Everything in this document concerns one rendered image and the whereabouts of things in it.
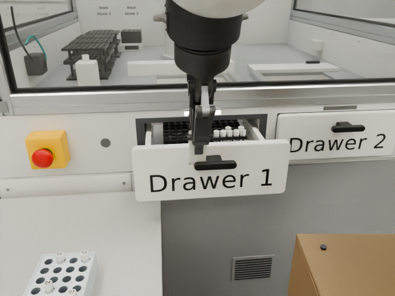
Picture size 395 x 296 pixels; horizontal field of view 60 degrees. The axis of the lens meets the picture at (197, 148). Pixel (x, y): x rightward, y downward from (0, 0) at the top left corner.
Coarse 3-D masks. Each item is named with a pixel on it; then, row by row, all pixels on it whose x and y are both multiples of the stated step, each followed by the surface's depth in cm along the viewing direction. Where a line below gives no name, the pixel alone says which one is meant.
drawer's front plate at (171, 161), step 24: (168, 144) 62; (216, 144) 62; (240, 144) 62; (264, 144) 62; (288, 144) 63; (144, 168) 61; (168, 168) 62; (192, 168) 62; (240, 168) 64; (264, 168) 64; (144, 192) 64; (168, 192) 64; (192, 192) 65; (216, 192) 65; (240, 192) 66; (264, 192) 66
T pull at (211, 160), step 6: (210, 156) 61; (216, 156) 61; (198, 162) 59; (204, 162) 59; (210, 162) 59; (216, 162) 59; (222, 162) 59; (228, 162) 59; (234, 162) 59; (198, 168) 58; (204, 168) 59; (210, 168) 59; (216, 168) 59; (222, 168) 59; (228, 168) 59; (234, 168) 59
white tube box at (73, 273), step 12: (48, 264) 55; (60, 264) 53; (72, 264) 53; (84, 264) 53; (96, 264) 56; (36, 276) 51; (48, 276) 51; (60, 276) 51; (72, 276) 51; (84, 276) 51; (36, 288) 49; (60, 288) 49; (72, 288) 49; (84, 288) 48
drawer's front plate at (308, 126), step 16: (320, 112) 77; (336, 112) 77; (352, 112) 77; (368, 112) 77; (384, 112) 77; (288, 128) 76; (304, 128) 77; (320, 128) 77; (368, 128) 79; (384, 128) 79; (304, 144) 79; (352, 144) 80; (368, 144) 80; (384, 144) 81
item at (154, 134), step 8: (240, 120) 89; (248, 120) 82; (152, 128) 85; (160, 128) 93; (248, 128) 81; (256, 128) 78; (152, 136) 82; (160, 136) 88; (248, 136) 81; (256, 136) 74; (152, 144) 80
